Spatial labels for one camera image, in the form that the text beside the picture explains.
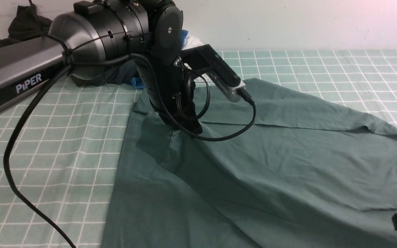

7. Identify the dark olive crumpled garment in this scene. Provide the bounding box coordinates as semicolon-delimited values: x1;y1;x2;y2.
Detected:
0;0;52;48

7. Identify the white crumpled garment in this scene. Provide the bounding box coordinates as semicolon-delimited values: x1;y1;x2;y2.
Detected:
182;35;205;50

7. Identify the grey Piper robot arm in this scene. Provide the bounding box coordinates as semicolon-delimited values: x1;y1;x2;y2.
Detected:
0;0;258;235

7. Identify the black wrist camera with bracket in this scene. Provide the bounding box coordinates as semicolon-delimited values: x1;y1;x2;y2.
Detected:
181;44;245;102

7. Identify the green long-sleeved shirt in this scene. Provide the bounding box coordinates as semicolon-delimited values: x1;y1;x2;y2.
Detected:
100;79;397;248

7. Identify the black camera cable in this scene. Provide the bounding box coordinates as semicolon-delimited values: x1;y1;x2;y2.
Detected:
143;55;257;142

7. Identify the dark navy crumpled garment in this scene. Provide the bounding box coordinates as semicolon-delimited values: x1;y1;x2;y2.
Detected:
70;60;138;87

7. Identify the blue crumpled garment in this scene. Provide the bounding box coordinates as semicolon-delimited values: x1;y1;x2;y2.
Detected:
128;30;189;90

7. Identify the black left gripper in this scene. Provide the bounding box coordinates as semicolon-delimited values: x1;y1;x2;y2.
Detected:
135;55;203;135

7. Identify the green checkered tablecloth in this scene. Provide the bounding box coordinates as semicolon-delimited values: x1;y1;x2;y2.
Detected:
10;49;397;248

